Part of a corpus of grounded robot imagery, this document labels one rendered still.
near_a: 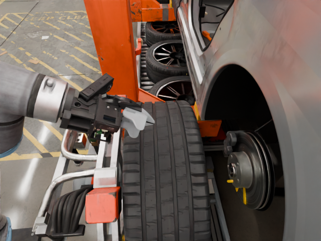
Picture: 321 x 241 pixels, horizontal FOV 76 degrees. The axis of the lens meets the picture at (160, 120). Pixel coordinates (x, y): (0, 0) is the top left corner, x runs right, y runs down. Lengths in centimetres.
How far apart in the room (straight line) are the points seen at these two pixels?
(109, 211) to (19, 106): 30
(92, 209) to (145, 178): 15
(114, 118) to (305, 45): 39
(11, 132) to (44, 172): 163
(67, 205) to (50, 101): 36
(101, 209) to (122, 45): 67
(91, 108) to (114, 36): 54
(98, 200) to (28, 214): 148
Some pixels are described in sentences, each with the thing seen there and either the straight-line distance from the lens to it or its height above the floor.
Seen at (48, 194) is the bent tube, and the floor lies 101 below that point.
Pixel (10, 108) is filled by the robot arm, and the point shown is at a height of 139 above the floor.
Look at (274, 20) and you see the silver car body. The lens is 57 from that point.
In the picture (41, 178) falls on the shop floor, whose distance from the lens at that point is 212.
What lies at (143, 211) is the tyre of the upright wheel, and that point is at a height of 110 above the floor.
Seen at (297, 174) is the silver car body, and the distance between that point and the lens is 50.
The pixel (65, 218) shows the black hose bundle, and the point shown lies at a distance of 72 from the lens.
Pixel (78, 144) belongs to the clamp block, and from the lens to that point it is 96.
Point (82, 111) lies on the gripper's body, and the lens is 46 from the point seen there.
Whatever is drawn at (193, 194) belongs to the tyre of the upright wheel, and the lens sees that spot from 58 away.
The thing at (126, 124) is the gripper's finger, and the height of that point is 128.
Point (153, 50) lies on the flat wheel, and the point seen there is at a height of 50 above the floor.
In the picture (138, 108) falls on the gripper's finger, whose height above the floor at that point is 131.
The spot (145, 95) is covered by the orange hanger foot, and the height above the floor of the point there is 83.
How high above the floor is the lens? 166
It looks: 48 degrees down
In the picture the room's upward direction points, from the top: straight up
